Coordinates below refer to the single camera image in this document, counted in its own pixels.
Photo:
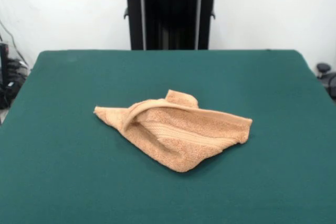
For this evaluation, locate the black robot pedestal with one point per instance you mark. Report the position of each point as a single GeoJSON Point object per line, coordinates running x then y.
{"type": "Point", "coordinates": [170, 19]}

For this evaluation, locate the orange terry towel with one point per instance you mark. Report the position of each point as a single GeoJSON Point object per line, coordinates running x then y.
{"type": "Point", "coordinates": [183, 140]}

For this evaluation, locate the dark green table cloth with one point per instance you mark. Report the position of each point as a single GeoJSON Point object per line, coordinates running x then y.
{"type": "Point", "coordinates": [65, 155]}

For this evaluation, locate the grey office chair base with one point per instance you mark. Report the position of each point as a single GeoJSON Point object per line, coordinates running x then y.
{"type": "Point", "coordinates": [324, 68]}

